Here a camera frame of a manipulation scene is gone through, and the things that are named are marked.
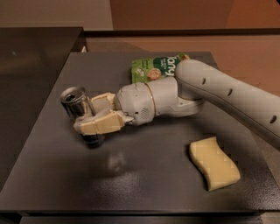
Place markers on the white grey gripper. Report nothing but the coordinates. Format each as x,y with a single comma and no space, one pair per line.
135,100

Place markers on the silver blue redbull can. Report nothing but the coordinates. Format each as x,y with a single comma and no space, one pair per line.
77,104

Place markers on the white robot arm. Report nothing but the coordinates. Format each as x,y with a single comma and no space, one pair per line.
183,94

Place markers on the green snack bag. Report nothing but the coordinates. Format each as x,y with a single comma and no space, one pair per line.
152,69

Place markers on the dark side table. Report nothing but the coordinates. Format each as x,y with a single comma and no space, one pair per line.
30,62

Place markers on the yellow sponge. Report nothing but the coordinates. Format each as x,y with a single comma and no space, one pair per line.
216,166

